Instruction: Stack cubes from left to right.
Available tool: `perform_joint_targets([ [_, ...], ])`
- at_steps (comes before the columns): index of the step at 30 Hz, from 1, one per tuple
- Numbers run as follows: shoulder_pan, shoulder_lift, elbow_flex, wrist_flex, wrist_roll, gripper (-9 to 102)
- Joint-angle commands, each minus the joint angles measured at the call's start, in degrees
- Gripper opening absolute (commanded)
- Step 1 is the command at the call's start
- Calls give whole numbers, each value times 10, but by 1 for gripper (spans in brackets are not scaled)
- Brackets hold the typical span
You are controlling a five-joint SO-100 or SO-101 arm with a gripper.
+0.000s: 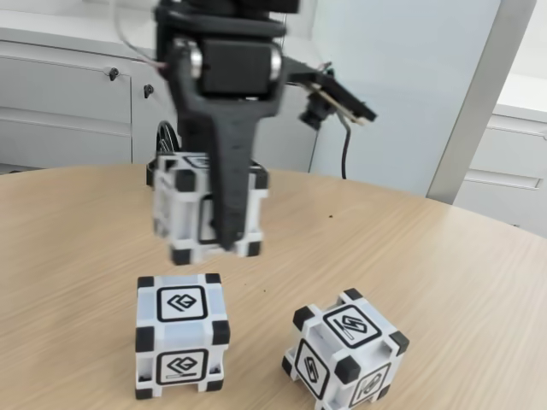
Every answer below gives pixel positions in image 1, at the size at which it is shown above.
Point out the white cube with arrow symbol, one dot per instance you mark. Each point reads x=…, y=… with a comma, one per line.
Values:
x=179, y=333

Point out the black table clamp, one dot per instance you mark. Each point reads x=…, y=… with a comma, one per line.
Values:
x=164, y=136

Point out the grey metal post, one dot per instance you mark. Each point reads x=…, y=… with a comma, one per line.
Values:
x=470, y=107

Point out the white cube with crossed symbol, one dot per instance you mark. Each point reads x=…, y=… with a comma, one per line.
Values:
x=179, y=213

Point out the black cabinet lock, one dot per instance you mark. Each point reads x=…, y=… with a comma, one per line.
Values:
x=113, y=73
x=148, y=89

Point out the white cabinet with locks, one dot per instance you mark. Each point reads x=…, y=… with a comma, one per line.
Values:
x=64, y=107

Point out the camera module on black mount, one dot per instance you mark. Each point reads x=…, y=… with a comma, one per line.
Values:
x=337, y=91

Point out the white drawer cabinet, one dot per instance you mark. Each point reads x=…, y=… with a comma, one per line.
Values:
x=513, y=162

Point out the white cube with zigzag symbol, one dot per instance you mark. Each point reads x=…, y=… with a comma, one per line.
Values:
x=333, y=341

